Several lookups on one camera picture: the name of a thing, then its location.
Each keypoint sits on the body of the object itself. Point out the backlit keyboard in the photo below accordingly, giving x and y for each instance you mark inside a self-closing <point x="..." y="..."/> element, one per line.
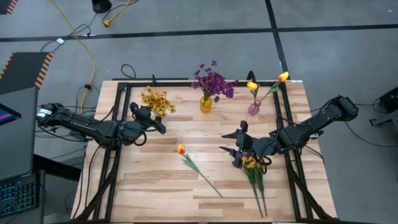
<point x="17" y="196"/>

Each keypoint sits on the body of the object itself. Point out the black floor equipment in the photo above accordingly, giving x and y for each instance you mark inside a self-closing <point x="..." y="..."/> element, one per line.
<point x="390" y="99"/>

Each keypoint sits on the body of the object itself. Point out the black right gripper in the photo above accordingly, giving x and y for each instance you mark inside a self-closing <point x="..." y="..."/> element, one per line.
<point x="252" y="144"/>

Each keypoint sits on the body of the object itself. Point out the large hazard-striped black mat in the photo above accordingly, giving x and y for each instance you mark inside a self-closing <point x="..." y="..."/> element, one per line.
<point x="21" y="71"/>

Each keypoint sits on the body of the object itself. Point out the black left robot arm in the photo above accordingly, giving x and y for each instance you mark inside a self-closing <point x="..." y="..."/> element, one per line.
<point x="81" y="124"/>

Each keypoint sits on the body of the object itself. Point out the yellow glass vase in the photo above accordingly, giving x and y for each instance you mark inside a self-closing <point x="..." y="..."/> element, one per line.
<point x="205" y="105"/>

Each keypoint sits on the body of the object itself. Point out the white floor tag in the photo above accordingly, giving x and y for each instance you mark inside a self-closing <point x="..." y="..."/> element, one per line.
<point x="60" y="40"/>

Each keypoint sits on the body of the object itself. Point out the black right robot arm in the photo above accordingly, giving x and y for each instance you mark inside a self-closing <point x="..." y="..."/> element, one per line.
<point x="311" y="127"/>

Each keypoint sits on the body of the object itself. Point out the small hazard-striped black mat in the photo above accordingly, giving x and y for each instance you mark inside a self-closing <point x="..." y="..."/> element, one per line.
<point x="6" y="5"/>

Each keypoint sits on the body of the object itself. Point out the black aluminium table frame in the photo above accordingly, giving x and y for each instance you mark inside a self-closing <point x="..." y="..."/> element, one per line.
<point x="199" y="84"/>

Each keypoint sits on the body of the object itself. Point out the small lit screen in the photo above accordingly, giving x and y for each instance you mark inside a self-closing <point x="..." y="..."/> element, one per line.
<point x="7" y="114"/>

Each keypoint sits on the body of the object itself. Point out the purple artificial flower bunch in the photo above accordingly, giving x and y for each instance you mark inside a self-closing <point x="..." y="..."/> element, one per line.
<point x="202" y="82"/>
<point x="235" y="163"/>
<point x="225" y="88"/>

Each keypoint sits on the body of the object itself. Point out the pink glass vase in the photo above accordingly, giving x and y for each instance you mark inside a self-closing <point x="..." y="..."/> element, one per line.
<point x="254" y="109"/>

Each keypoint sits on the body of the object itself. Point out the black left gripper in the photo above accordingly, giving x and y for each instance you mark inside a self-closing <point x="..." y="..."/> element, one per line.
<point x="136" y="130"/>

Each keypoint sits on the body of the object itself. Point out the black round stand base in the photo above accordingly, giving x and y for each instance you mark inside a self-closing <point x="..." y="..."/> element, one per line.
<point x="101" y="5"/>

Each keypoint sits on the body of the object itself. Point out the yellow artificial tulip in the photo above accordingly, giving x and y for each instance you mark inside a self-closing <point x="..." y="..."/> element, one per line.
<point x="252" y="86"/>

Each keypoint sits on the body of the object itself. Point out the orange artificial tulip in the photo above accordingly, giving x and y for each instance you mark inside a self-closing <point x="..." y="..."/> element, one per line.
<point x="283" y="76"/>
<point x="181" y="149"/>

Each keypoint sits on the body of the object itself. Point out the grey side desk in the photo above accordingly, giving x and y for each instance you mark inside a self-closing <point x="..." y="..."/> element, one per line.
<point x="18" y="149"/>

